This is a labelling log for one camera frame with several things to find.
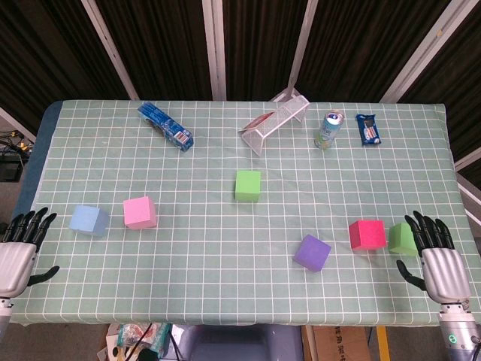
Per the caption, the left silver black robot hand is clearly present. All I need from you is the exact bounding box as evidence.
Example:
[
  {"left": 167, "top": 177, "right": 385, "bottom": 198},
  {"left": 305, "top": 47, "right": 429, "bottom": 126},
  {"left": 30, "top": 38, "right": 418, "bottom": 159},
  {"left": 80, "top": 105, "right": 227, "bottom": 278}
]
[{"left": 0, "top": 206, "right": 61, "bottom": 300}]

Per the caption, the yellow bar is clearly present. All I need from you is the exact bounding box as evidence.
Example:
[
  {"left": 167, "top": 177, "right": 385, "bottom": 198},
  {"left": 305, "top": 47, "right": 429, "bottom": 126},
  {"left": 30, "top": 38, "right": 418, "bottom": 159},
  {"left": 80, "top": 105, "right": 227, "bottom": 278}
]
[{"left": 377, "top": 325, "right": 390, "bottom": 361}]

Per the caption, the teal snack bag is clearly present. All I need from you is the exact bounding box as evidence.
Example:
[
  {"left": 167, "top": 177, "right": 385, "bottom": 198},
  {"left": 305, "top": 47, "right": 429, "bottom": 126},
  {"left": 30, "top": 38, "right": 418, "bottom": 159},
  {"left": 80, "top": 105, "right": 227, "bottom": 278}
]
[{"left": 116, "top": 323, "right": 172, "bottom": 358}]

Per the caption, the black pleated curtain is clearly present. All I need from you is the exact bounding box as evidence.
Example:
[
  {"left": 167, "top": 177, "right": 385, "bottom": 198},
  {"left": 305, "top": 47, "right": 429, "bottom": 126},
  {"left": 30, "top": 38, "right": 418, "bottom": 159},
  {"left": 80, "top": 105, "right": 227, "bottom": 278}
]
[{"left": 0, "top": 0, "right": 481, "bottom": 177}]

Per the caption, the tangled cable bundle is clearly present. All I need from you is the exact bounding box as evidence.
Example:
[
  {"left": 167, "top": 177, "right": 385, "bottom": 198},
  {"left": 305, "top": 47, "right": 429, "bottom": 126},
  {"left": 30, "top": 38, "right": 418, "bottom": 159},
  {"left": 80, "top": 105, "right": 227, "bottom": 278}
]
[{"left": 0, "top": 129, "right": 33, "bottom": 156}]

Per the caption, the thin black hanging cable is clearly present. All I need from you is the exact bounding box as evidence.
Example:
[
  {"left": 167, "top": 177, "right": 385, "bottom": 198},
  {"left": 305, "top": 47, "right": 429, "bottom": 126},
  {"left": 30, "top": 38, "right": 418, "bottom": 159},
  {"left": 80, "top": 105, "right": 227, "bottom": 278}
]
[{"left": 127, "top": 322, "right": 153, "bottom": 356}]

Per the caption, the white wire mesh basket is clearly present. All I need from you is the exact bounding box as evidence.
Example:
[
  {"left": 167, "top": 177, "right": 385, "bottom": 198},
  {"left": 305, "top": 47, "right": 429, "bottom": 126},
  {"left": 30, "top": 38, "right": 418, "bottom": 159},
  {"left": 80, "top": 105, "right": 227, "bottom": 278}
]
[{"left": 237, "top": 94, "right": 310, "bottom": 156}]

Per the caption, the green foam cube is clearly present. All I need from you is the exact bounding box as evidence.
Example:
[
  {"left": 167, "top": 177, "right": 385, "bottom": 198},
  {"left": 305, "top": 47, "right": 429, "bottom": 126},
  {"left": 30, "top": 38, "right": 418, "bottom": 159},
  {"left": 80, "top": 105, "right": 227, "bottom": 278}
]
[
  {"left": 234, "top": 170, "right": 262, "bottom": 204},
  {"left": 387, "top": 221, "right": 420, "bottom": 258}
]

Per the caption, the long blue cookie box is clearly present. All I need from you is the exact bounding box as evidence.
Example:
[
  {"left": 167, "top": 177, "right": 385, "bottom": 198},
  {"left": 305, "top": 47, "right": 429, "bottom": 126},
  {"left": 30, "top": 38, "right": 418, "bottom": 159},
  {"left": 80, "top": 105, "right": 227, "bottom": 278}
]
[{"left": 137, "top": 102, "right": 195, "bottom": 153}]

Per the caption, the red card in basket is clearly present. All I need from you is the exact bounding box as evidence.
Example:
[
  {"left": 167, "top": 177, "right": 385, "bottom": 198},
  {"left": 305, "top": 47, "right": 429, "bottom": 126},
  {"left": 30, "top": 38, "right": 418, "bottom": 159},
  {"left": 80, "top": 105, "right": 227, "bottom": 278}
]
[{"left": 243, "top": 111, "right": 274, "bottom": 131}]

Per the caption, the brown cardboard box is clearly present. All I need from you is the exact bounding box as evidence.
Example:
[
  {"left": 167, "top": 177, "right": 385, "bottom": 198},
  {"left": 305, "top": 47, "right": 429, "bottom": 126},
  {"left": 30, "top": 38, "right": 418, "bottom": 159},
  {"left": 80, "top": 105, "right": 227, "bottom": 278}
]
[{"left": 311, "top": 325, "right": 379, "bottom": 361}]

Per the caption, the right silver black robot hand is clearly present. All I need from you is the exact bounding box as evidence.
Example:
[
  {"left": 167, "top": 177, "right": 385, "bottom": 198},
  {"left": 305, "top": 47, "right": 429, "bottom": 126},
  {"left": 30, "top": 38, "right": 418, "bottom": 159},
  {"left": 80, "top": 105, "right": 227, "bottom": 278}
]
[{"left": 396, "top": 210, "right": 473, "bottom": 305}]

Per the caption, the white printed bag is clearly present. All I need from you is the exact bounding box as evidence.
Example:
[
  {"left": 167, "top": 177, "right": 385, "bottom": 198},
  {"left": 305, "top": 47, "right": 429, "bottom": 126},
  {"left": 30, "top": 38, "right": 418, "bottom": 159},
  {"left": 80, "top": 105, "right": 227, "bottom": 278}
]
[{"left": 98, "top": 323, "right": 125, "bottom": 361}]

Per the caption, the purple foam cube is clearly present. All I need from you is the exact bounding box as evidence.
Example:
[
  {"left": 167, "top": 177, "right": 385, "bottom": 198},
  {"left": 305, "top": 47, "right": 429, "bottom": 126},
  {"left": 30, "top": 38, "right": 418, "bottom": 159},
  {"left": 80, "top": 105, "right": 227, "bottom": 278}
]
[{"left": 293, "top": 234, "right": 332, "bottom": 272}]

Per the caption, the green white drink can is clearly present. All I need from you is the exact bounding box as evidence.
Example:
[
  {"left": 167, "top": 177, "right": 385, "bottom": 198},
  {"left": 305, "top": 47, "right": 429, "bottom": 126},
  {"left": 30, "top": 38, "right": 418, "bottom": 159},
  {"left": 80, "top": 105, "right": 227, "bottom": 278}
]
[{"left": 314, "top": 109, "right": 346, "bottom": 151}]

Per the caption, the white metal frame post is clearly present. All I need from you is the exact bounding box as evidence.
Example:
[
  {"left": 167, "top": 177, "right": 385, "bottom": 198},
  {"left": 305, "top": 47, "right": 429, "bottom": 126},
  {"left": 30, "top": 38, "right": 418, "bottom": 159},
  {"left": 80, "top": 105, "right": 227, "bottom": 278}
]
[
  {"left": 0, "top": 106, "right": 38, "bottom": 143},
  {"left": 378, "top": 0, "right": 473, "bottom": 103},
  {"left": 453, "top": 146, "right": 481, "bottom": 170},
  {"left": 270, "top": 0, "right": 320, "bottom": 103},
  {"left": 80, "top": 0, "right": 141, "bottom": 101},
  {"left": 456, "top": 174, "right": 481, "bottom": 223},
  {"left": 201, "top": 0, "right": 228, "bottom": 102}
]

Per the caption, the black box device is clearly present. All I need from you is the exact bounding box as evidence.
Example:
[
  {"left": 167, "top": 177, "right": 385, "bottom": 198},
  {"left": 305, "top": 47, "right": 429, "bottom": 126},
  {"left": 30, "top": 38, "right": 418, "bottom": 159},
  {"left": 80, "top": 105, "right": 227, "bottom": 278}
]
[{"left": 0, "top": 157, "right": 24, "bottom": 184}]

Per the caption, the green checked tablecloth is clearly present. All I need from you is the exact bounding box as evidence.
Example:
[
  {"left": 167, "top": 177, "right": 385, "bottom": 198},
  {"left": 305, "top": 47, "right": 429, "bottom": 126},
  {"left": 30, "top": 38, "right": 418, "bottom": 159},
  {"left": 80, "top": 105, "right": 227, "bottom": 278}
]
[{"left": 7, "top": 99, "right": 480, "bottom": 326}]

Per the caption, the light blue foam cube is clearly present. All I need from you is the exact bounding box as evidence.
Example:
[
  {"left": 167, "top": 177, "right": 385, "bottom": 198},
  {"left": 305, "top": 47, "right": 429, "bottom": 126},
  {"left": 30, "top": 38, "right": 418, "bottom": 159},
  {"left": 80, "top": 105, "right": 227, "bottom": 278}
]
[{"left": 69, "top": 204, "right": 111, "bottom": 238}]

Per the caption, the dark blue cookie packet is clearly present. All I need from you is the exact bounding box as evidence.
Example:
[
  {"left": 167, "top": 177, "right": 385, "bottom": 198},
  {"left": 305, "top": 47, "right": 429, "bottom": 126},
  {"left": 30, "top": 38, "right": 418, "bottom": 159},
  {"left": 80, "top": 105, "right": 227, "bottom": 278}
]
[{"left": 355, "top": 114, "right": 383, "bottom": 147}]

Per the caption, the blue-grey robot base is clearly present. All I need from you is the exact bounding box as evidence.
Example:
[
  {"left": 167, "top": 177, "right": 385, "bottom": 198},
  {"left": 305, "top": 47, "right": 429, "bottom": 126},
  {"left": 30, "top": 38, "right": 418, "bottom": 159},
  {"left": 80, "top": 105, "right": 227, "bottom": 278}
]
[{"left": 187, "top": 323, "right": 304, "bottom": 361}]

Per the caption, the pink foam cube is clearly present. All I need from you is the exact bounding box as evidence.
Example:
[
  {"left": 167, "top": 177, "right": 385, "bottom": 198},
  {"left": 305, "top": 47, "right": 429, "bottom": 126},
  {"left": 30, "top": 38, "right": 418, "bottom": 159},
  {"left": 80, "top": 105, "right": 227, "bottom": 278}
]
[{"left": 123, "top": 196, "right": 158, "bottom": 230}]

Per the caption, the red foam cube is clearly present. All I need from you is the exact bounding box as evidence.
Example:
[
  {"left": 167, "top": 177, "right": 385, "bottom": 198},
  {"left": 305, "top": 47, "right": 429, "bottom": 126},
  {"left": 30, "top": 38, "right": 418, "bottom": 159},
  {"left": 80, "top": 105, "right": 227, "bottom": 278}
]
[{"left": 348, "top": 219, "right": 388, "bottom": 252}]

